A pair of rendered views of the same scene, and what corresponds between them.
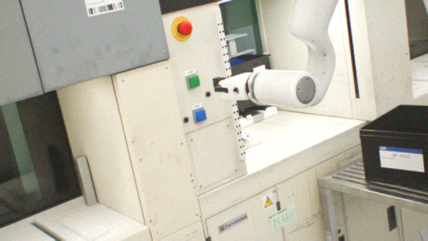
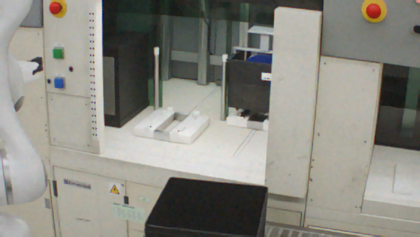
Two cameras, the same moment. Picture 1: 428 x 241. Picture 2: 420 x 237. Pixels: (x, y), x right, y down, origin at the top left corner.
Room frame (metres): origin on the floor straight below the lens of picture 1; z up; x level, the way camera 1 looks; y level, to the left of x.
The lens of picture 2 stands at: (0.93, -1.70, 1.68)
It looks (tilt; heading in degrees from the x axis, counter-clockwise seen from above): 21 degrees down; 52
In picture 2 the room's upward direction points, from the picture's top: 2 degrees clockwise
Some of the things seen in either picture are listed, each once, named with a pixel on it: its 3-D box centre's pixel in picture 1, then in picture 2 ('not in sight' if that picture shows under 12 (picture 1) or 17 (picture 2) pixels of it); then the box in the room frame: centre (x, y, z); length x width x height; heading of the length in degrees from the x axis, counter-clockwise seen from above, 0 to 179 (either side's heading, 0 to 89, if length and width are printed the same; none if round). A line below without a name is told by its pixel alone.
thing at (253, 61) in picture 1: (235, 74); (264, 71); (2.38, -0.12, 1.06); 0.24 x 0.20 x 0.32; 125
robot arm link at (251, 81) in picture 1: (262, 87); not in sight; (1.39, -0.13, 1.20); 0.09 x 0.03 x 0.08; 125
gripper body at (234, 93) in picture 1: (246, 85); (16, 73); (1.45, -0.09, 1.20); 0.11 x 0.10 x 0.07; 35
